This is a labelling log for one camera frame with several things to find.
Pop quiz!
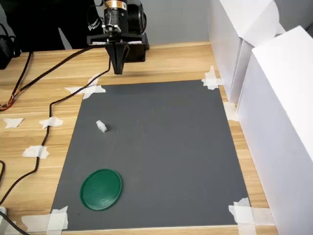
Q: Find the white box with folded flap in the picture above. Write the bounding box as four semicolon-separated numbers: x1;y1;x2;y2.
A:
207;0;287;104

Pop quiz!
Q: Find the white power strip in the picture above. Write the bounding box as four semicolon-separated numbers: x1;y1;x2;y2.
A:
0;206;8;235

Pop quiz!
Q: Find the small white plastic terminal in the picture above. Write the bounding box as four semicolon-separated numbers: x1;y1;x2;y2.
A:
95;119;108;133

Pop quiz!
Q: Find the dark grey mat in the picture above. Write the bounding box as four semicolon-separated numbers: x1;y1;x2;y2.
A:
50;79;251;232

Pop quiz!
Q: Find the black cable with coloured wires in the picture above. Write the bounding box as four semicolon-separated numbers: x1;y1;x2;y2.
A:
0;50;34;111
0;45;107;112

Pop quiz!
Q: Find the black power cable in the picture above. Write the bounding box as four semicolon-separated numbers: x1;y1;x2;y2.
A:
0;211;30;235

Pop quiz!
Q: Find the thin black cable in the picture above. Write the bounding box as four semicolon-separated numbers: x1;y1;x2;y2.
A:
0;60;111;205

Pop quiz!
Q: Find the black cable loop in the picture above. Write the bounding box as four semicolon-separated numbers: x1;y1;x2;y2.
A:
0;160;6;185

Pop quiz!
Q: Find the small grey camera mount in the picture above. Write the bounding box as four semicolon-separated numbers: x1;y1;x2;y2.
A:
101;23;122;34

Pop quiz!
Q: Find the round green lid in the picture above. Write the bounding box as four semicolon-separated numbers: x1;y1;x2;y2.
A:
80;168;123;212

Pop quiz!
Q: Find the white tape piece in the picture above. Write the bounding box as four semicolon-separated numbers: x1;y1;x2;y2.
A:
2;117;25;129
201;65;224;91
22;145;50;160
223;102;239;122
64;72;107;100
21;205;69;232
39;117;64;130
228;197;275;235

